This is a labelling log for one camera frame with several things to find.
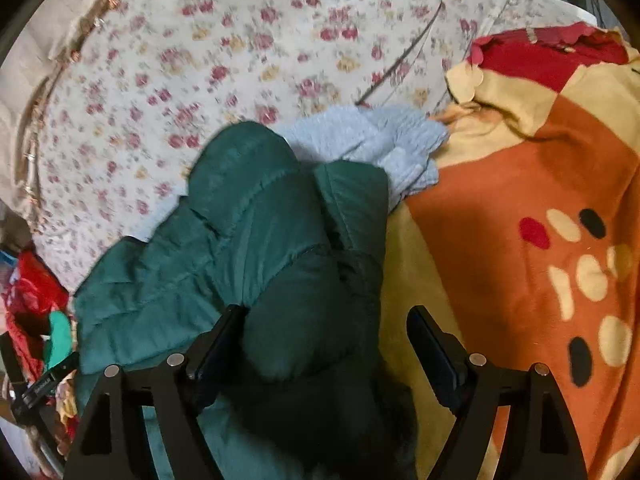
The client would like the teal green garment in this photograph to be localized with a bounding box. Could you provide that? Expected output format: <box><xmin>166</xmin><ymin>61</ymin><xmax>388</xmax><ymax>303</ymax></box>
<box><xmin>43</xmin><ymin>311</ymin><xmax>73</xmax><ymax>370</ymax></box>

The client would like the orange yellow red blanket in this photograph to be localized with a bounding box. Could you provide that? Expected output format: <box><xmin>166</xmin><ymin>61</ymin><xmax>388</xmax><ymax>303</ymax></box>
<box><xmin>380</xmin><ymin>23</ymin><xmax>639</xmax><ymax>479</ymax></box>

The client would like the dark green puffer jacket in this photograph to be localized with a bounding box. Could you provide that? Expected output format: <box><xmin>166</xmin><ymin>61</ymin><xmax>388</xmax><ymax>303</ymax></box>
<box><xmin>73</xmin><ymin>122</ymin><xmax>416</xmax><ymax>479</ymax></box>

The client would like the red jacket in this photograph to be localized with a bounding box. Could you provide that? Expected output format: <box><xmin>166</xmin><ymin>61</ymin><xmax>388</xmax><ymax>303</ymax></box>
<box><xmin>1</xmin><ymin>250</ymin><xmax>70</xmax><ymax>382</ymax></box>

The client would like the light grey knit sweater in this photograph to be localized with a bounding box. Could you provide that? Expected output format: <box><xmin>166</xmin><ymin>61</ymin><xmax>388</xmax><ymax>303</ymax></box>
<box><xmin>274</xmin><ymin>105</ymin><xmax>449</xmax><ymax>210</ymax></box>

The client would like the floral white bed sheet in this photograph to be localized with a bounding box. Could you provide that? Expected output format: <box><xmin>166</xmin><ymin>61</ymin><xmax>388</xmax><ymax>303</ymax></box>
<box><xmin>35</xmin><ymin>0</ymin><xmax>576</xmax><ymax>290</ymax></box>

